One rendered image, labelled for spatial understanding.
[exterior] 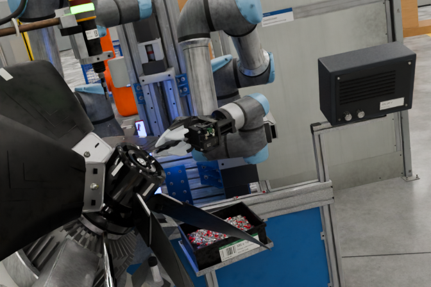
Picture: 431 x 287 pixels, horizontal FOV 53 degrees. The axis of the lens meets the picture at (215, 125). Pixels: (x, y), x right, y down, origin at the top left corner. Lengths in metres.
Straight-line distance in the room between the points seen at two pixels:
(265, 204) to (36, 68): 0.81
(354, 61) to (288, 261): 0.71
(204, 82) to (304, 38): 1.65
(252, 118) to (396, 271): 1.49
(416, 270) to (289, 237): 1.09
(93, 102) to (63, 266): 0.97
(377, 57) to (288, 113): 1.59
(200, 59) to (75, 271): 0.69
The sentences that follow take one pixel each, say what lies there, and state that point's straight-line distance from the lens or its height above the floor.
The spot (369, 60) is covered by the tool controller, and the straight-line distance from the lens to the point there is 1.34.
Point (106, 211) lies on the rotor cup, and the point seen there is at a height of 1.16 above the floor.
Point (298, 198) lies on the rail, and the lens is 1.44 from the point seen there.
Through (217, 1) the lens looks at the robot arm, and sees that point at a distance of 1.22.
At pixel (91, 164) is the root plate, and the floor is 1.26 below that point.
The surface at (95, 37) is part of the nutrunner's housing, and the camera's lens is 0.91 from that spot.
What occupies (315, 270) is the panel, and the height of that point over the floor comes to 0.53.
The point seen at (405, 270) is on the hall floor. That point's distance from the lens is 2.49.
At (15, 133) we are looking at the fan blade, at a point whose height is 1.37.
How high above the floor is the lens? 1.51
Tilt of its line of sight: 17 degrees down
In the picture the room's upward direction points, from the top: 12 degrees counter-clockwise
